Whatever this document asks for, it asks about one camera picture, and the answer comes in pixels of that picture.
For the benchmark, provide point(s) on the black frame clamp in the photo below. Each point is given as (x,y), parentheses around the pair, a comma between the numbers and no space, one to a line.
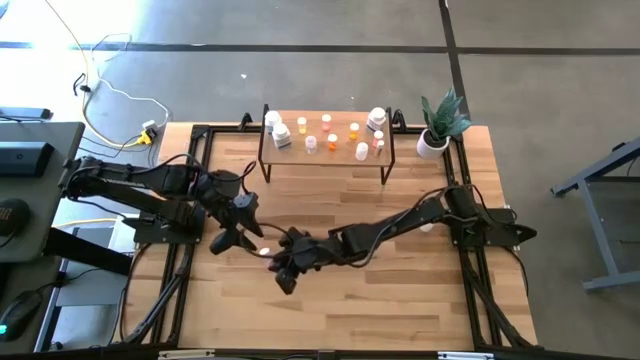
(398,119)
(245,120)

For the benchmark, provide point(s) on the black aluminium table frame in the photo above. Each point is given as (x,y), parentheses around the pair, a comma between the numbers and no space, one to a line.
(199,145)

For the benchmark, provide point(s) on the silver metal bracket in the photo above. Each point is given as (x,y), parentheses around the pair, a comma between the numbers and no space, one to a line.
(465,355)
(185,354)

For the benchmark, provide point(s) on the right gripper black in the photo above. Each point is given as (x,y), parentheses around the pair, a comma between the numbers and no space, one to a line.
(300,252)

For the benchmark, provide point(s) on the black computer mouse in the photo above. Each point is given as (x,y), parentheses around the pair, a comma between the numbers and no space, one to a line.
(20,315)

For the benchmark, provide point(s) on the black cap with orange print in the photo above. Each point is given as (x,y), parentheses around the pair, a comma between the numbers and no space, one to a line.
(12,217)

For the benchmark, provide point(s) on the black flat device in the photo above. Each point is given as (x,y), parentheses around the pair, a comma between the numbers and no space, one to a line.
(25,113)

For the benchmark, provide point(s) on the translucent white plastic bottle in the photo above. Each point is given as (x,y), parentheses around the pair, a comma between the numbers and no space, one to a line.
(361,151)

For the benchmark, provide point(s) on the wooden shelf with black frame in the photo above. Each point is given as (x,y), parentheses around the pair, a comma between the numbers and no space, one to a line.
(325,160)

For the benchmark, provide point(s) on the yellow plug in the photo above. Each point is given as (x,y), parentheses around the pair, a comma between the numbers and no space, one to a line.
(145,138)

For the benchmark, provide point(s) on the black desk support bar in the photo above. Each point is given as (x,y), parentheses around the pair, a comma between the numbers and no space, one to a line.
(85,252)

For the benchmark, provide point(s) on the snake plant in white pot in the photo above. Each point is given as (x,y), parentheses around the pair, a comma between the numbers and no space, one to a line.
(431,145)

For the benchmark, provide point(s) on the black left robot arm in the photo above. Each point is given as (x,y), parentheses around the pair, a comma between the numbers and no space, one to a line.
(125,187)

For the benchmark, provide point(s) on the white power adapter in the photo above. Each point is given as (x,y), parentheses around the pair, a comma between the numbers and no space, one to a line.
(149,125)

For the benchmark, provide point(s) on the black rectangular device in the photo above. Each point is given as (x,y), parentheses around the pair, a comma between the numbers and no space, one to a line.
(25,156)

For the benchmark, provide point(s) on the orange vial with white cap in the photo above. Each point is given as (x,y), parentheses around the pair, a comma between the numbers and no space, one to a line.
(332,142)
(354,131)

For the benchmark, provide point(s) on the dark grey desk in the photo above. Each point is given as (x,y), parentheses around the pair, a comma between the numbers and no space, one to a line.
(50,190)

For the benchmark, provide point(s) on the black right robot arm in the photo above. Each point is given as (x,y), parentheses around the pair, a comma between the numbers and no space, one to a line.
(400,225)

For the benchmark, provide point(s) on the grey metal table frame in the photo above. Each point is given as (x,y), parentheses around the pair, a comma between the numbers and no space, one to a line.
(600,235)

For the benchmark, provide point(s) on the small white bottle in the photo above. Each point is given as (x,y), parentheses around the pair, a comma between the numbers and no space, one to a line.
(426,228)

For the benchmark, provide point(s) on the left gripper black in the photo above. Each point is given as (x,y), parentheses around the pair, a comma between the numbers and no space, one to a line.
(240,212)

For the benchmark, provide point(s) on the yellow vial with white cap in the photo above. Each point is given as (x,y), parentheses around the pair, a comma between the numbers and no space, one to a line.
(301,125)

